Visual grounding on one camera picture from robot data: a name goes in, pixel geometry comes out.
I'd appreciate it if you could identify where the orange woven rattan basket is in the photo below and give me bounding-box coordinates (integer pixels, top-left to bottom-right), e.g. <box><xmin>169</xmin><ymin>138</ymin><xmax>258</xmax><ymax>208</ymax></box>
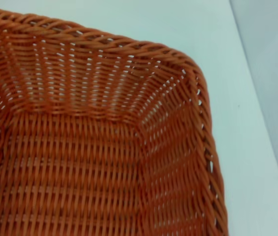
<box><xmin>0</xmin><ymin>8</ymin><xmax>232</xmax><ymax>236</ymax></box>

